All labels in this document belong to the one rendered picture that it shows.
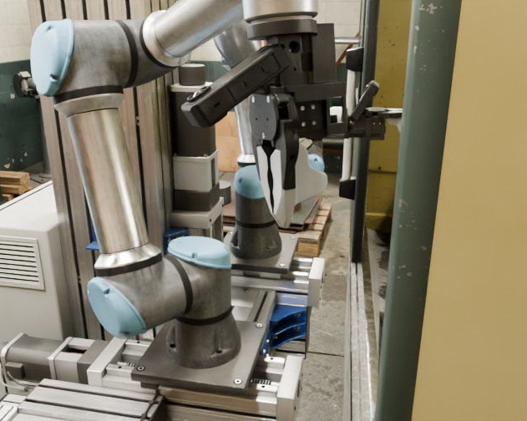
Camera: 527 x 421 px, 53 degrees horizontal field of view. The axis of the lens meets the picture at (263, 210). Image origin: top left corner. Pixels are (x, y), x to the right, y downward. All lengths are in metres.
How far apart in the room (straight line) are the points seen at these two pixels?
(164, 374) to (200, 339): 0.09
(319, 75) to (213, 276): 0.52
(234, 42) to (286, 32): 0.85
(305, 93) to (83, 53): 0.47
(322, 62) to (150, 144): 0.62
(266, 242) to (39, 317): 0.61
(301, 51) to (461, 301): 0.30
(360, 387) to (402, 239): 0.92
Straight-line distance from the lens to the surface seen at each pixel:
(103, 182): 0.91
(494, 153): 0.52
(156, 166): 1.13
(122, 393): 1.16
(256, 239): 1.46
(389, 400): 0.63
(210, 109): 0.52
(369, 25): 1.83
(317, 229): 4.06
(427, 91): 0.50
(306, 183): 0.56
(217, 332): 1.05
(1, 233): 1.33
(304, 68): 0.56
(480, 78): 0.51
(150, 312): 0.93
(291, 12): 0.54
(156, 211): 1.16
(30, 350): 1.29
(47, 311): 1.36
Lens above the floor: 1.67
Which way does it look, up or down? 20 degrees down
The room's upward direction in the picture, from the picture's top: straight up
